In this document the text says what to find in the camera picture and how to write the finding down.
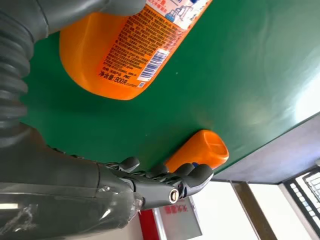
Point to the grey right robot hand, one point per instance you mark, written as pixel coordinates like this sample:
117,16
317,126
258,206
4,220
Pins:
62,192

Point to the red panel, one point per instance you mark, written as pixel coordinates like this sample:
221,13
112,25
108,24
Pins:
149,227

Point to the white framed sign board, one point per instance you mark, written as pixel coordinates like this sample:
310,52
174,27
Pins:
180,218

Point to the green table mat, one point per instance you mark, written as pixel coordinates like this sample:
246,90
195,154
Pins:
225,66

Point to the black window grille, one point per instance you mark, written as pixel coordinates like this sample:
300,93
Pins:
307,195

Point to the brown wooden post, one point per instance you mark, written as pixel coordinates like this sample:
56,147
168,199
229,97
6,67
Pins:
255,212

